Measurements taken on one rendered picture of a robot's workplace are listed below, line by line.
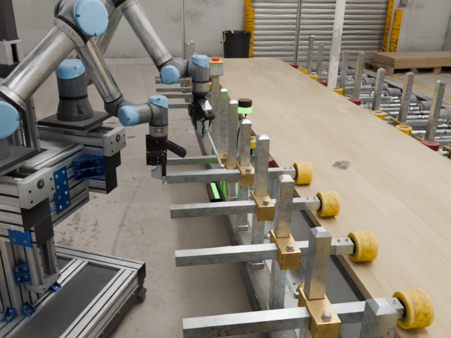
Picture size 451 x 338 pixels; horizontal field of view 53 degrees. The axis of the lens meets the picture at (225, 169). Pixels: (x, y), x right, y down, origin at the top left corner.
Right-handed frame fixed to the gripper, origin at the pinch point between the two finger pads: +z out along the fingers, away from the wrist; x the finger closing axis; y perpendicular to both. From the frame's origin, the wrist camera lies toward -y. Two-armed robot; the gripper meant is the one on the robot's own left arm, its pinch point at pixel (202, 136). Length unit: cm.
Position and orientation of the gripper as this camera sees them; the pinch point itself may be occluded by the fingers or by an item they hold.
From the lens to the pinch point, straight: 203.8
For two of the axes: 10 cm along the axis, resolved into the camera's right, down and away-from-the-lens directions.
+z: -0.2, 9.2, 3.9
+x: -8.7, 1.7, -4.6
